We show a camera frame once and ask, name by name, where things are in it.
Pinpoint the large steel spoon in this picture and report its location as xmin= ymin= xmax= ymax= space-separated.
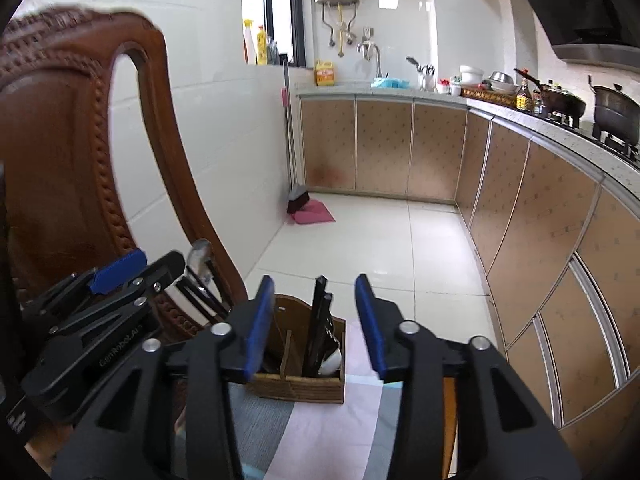
xmin=186 ymin=238 xmax=231 ymax=318

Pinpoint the white plastic spoon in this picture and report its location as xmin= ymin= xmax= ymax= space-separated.
xmin=318 ymin=346 xmax=343 ymax=377

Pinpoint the black chopstick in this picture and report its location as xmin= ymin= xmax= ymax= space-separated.
xmin=310 ymin=292 xmax=333 ymax=376
xmin=302 ymin=275 xmax=328 ymax=377

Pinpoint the kitchen counter with cabinets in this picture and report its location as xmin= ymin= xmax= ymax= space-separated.
xmin=297 ymin=88 xmax=639 ymax=478

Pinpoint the wooden slatted utensil holder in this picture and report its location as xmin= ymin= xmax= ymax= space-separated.
xmin=246 ymin=295 xmax=346 ymax=404

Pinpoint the plaid grey white cloth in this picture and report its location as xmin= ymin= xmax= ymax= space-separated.
xmin=229 ymin=320 xmax=401 ymax=479

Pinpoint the broom with pink dustpan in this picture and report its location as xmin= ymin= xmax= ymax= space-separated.
xmin=280 ymin=54 xmax=335 ymax=226

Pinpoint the carved brown wooden chair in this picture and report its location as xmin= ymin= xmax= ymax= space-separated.
xmin=0 ymin=4 xmax=252 ymax=461

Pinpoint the yellow detergent bottle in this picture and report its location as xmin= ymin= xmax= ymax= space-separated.
xmin=256 ymin=25 xmax=269 ymax=65

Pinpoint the black wok pan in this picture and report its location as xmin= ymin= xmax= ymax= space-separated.
xmin=514 ymin=68 xmax=586 ymax=126

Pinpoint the black cooking pot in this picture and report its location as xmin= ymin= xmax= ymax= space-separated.
xmin=588 ymin=76 xmax=640 ymax=146

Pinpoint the chrome sink faucet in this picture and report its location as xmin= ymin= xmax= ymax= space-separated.
xmin=357 ymin=27 xmax=383 ymax=78

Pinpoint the black range hood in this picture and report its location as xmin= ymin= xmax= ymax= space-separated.
xmin=527 ymin=0 xmax=639 ymax=73

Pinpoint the window with dark frame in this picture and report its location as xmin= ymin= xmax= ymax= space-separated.
xmin=264 ymin=0 xmax=307 ymax=67

